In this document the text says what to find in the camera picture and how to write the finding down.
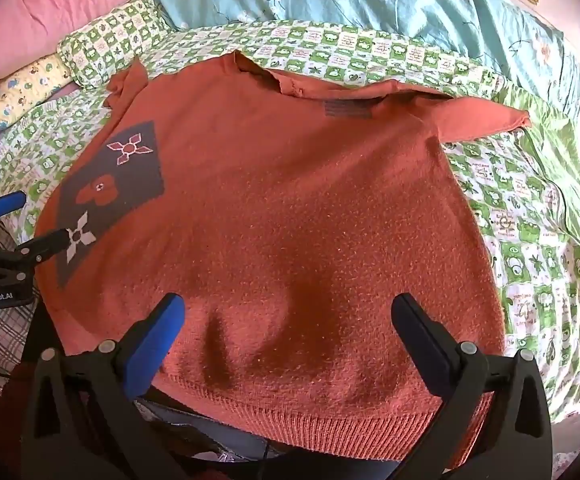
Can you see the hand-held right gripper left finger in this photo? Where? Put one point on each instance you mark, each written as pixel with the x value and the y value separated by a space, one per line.
pixel 154 345

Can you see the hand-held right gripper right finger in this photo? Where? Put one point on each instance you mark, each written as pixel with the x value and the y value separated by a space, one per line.
pixel 420 342

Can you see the orange knitted sweater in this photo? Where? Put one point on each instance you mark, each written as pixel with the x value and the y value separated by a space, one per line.
pixel 280 210

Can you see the plaid cloth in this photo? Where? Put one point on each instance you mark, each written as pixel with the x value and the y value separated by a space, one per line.
pixel 12 330

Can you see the yellow printed cloth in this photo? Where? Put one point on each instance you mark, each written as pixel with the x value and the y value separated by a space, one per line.
pixel 14 90

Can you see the green checked bed sheet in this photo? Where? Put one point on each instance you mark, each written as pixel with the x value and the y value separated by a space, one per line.
pixel 520 200

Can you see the pink quilt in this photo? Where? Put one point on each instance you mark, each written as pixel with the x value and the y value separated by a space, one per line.
pixel 44 15

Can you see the green checked pillow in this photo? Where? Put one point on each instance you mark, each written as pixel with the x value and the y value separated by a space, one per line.
pixel 114 35

